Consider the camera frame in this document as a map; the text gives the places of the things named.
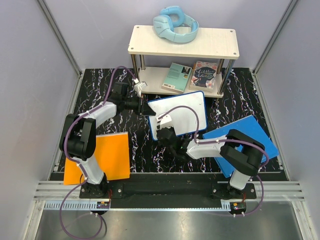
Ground black marble-pattern mat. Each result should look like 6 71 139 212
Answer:
72 67 270 179

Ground blue folder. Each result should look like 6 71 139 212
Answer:
202 115 279 178

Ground white two-tier shelf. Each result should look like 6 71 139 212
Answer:
128 25 240 98

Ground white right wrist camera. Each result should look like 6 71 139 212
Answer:
156 113 173 131

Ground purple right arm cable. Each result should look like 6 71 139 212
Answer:
157 105 270 218

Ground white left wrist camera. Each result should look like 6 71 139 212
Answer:
133 78 148 97

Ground Little Women book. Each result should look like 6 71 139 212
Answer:
189 61 218 92

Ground aluminium slotted rail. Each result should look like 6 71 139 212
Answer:
33 181 305 212

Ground light blue headphones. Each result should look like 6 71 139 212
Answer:
153 6 199 44

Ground teal paperback book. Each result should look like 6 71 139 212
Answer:
161 63 192 94

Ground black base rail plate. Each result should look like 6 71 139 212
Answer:
79 172 257 200

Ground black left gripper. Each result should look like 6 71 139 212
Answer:
122 94 156 117

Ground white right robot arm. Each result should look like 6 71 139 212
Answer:
156 127 269 199

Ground blue-framed whiteboard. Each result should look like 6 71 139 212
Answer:
148 91 208 141

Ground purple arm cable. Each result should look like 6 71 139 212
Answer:
58 66 137 239
157 105 270 218

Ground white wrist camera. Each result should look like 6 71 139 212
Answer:
133 78 148 97
156 113 173 131

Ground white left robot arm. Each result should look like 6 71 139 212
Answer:
59 79 156 198

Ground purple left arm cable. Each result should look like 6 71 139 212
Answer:
58 66 137 239

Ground orange folder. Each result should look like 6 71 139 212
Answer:
63 132 130 185

